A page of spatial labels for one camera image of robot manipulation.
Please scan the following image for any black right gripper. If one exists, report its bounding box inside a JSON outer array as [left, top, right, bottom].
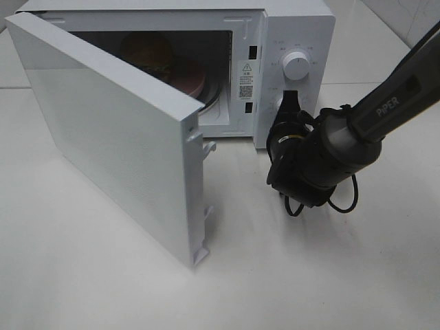
[[266, 90, 309, 162]]

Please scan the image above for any pink round plate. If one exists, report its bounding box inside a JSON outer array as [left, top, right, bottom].
[[168, 57, 206, 98]]

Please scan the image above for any burger with lettuce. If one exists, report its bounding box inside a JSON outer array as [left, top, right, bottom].
[[120, 32, 175, 83]]

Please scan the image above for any white microwave door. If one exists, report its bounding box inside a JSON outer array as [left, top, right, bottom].
[[6, 12, 216, 268]]

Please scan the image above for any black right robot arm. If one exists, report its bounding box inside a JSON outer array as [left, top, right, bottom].
[[266, 24, 439, 217]]

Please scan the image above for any white upper microwave knob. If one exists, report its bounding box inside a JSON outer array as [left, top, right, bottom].
[[282, 50, 310, 80]]

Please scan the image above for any white warning label sticker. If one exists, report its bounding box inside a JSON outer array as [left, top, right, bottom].
[[237, 60, 255, 100]]

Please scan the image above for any white microwave oven body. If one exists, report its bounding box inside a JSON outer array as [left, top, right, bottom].
[[15, 1, 335, 149]]

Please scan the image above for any glass microwave turntable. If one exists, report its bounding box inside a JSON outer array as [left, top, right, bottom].
[[197, 74, 222, 113]]

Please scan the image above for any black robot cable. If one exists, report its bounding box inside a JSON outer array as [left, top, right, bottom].
[[281, 175, 360, 218]]

